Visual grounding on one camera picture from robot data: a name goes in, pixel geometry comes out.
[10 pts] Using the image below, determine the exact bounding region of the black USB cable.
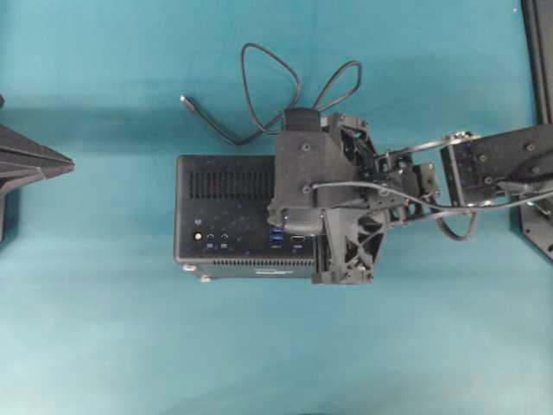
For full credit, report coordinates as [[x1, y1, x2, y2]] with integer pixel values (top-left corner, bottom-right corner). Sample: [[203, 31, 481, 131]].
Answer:
[[179, 41, 363, 148]]

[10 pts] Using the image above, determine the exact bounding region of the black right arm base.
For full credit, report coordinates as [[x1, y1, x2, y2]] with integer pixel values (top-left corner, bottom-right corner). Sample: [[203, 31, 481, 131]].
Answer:
[[510, 197, 552, 261]]

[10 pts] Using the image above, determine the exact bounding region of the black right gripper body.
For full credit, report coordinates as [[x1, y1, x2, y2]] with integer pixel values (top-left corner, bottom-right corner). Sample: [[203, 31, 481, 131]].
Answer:
[[312, 113, 436, 284]]

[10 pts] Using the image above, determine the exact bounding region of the black mini PC box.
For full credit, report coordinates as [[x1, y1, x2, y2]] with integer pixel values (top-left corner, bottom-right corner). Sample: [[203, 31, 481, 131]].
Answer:
[[174, 155, 315, 281]]

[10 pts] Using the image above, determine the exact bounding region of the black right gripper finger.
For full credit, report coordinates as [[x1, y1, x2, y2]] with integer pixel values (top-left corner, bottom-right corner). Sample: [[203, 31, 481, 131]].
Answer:
[[282, 208, 323, 236], [283, 108, 320, 132]]

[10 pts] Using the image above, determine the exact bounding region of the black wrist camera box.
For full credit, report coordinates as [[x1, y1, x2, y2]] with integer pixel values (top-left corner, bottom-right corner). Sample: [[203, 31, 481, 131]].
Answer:
[[268, 128, 358, 226]]

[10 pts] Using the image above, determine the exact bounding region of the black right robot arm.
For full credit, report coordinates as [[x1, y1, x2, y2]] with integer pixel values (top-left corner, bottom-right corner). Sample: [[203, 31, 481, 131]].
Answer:
[[268, 109, 552, 284]]

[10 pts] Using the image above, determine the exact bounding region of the black frame rail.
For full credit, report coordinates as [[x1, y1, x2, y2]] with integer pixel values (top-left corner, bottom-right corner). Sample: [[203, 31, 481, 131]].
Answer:
[[521, 0, 552, 124]]

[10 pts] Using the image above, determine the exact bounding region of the black camera cable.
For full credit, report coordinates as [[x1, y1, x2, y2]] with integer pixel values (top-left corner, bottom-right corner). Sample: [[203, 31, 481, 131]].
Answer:
[[304, 180, 553, 241]]

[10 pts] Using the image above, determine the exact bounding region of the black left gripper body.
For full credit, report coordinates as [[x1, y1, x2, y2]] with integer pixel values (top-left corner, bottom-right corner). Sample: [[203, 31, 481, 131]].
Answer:
[[1, 124, 74, 241]]

